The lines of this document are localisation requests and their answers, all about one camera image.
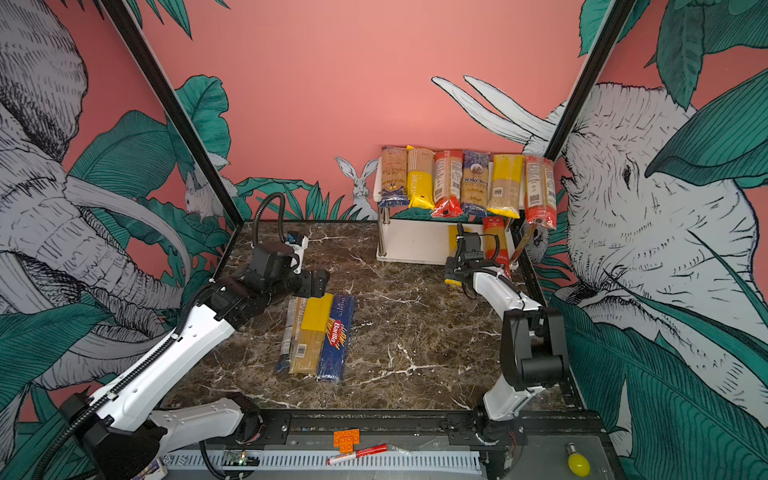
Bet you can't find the blue-bottom spaghetti bag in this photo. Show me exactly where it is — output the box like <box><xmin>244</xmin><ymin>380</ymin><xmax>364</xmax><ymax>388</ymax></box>
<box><xmin>379</xmin><ymin>146</ymin><xmax>408</xmax><ymax>208</ymax></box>

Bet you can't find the plain yellow spaghetti bag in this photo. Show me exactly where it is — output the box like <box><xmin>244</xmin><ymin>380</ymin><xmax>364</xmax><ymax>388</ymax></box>
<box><xmin>445</xmin><ymin>223</ymin><xmax>464</xmax><ymax>287</ymax></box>

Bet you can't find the red white marker pen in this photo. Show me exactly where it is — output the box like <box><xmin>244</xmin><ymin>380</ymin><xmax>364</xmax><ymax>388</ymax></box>
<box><xmin>326</xmin><ymin>444</ymin><xmax>389</xmax><ymax>466</ymax></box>

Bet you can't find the blue portrait spaghetti bag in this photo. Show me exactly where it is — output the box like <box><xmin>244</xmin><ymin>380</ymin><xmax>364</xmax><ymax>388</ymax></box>
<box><xmin>460</xmin><ymin>150</ymin><xmax>491</xmax><ymax>217</ymax></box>

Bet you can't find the yellow label spaghetti bag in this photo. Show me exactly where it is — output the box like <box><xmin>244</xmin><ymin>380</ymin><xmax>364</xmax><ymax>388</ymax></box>
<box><xmin>289</xmin><ymin>293</ymin><xmax>334</xmax><ymax>375</ymax></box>

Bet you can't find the yellow light bulb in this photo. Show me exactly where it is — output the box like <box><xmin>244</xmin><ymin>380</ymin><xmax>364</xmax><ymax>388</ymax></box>
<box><xmin>566</xmin><ymin>443</ymin><xmax>591</xmax><ymax>478</ymax></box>

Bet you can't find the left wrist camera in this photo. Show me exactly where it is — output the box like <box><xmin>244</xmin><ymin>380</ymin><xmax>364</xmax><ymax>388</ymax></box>
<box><xmin>285</xmin><ymin>231</ymin><xmax>309</xmax><ymax>274</ymax></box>

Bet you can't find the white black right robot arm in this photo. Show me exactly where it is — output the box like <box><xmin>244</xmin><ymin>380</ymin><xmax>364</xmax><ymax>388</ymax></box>
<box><xmin>445</xmin><ymin>224</ymin><xmax>569</xmax><ymax>446</ymax></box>

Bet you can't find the red double spaghetti bag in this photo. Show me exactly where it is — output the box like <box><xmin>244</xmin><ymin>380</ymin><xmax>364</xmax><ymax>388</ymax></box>
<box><xmin>525</xmin><ymin>156</ymin><xmax>557</xmax><ymax>230</ymax></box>

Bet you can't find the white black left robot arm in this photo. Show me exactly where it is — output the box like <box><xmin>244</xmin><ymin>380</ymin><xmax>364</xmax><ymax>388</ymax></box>
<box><xmin>32</xmin><ymin>231</ymin><xmax>330</xmax><ymax>479</ymax></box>

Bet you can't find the blue Barilla spaghetti box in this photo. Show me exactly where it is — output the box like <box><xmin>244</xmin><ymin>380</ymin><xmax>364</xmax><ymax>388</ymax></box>
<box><xmin>316</xmin><ymin>295</ymin><xmax>357</xmax><ymax>383</ymax></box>

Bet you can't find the white perforated cable tray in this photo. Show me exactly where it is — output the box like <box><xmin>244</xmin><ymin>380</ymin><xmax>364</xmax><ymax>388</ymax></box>
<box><xmin>161</xmin><ymin>449</ymin><xmax>483</xmax><ymax>474</ymax></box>

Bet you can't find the orange plastic block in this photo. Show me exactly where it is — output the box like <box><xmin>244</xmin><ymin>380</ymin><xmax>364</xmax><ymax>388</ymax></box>
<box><xmin>333</xmin><ymin>429</ymin><xmax>360</xmax><ymax>454</ymax></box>

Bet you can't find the white two-tier shelf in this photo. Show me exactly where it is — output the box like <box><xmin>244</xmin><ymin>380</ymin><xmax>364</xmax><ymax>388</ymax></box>
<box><xmin>374</xmin><ymin>152</ymin><xmax>525</xmax><ymax>265</ymax></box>

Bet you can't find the clear blue-end spaghetti bag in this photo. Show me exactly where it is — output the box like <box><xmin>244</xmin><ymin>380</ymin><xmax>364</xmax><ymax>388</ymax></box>
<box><xmin>276</xmin><ymin>297</ymin><xmax>307</xmax><ymax>375</ymax></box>

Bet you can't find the yellow-end spaghetti bag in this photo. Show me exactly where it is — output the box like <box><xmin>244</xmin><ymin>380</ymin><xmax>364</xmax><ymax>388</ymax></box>
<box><xmin>406</xmin><ymin>146</ymin><xmax>435</xmax><ymax>210</ymax></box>

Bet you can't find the red yellow narrow spaghetti bag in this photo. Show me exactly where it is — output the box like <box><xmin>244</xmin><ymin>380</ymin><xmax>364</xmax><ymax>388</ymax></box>
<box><xmin>483</xmin><ymin>216</ymin><xmax>511</xmax><ymax>278</ymax></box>

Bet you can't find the yellow-top spaghetti bag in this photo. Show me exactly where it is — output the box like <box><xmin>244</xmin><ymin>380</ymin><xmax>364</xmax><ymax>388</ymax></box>
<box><xmin>487</xmin><ymin>154</ymin><xmax>524</xmax><ymax>219</ymax></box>

